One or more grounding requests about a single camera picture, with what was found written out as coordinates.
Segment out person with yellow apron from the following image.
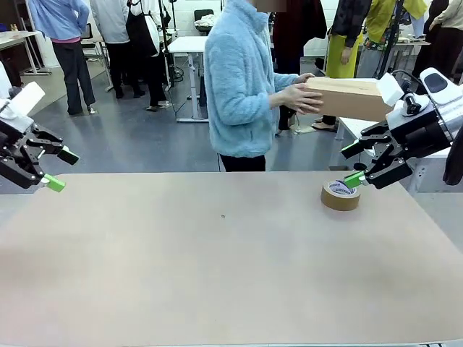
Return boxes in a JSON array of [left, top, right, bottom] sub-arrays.
[[310, 0, 373, 133]]

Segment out person in beige top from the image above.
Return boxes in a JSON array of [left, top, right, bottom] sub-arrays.
[[412, 0, 463, 95]]

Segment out person's left forearm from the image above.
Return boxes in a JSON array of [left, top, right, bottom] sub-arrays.
[[273, 72, 301, 88]]

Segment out person in blue shirt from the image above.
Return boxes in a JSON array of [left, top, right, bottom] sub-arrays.
[[27, 0, 97, 116]]

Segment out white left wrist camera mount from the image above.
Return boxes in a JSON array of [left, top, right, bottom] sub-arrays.
[[0, 81, 46, 133]]

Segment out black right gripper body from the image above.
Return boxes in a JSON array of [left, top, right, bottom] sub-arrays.
[[390, 116, 454, 159]]

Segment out light wooden table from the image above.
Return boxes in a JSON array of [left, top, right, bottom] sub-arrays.
[[0, 30, 51, 77]]

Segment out black office chair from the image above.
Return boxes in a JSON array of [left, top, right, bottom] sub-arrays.
[[193, 9, 218, 36]]

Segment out person in dark red top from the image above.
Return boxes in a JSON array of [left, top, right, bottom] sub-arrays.
[[271, 0, 328, 133]]

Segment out black light stand pole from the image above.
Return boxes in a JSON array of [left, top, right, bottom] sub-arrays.
[[158, 0, 177, 90]]

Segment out white height-adjustable desk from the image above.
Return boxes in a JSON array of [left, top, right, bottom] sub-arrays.
[[168, 35, 211, 124]]

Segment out brown cardboard box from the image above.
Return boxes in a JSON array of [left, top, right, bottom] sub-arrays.
[[302, 77, 395, 122]]

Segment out person's right hand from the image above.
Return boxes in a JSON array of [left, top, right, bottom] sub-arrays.
[[280, 83, 324, 116]]

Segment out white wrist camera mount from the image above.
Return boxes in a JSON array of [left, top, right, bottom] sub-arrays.
[[375, 72, 439, 128], [0, 81, 46, 133]]

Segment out person in yellow-green jacket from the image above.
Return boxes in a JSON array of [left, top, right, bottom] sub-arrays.
[[357, 0, 428, 79]]

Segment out white cylindrical pedestal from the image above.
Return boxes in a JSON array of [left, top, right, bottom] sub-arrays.
[[0, 61, 12, 99]]

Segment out person in blue fleece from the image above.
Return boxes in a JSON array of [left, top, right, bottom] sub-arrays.
[[204, 0, 276, 173]]

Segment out person with black apron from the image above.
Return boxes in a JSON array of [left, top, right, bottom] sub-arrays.
[[124, 0, 171, 113]]

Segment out brown packing tape roll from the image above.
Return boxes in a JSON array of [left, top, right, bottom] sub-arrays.
[[320, 179, 362, 212]]

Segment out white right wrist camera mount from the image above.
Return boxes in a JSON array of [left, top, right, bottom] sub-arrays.
[[375, 72, 439, 128]]

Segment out person in white jacket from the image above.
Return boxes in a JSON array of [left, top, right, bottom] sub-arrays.
[[90, 0, 145, 100]]

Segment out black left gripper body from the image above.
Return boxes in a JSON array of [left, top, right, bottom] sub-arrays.
[[0, 119, 38, 189]]

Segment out black tripod stand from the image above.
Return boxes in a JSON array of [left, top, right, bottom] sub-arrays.
[[375, 0, 406, 79]]

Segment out large white table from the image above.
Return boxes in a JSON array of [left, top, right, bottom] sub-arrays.
[[327, 77, 463, 192]]

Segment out person's right forearm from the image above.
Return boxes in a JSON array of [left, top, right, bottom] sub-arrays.
[[249, 90, 286, 109]]

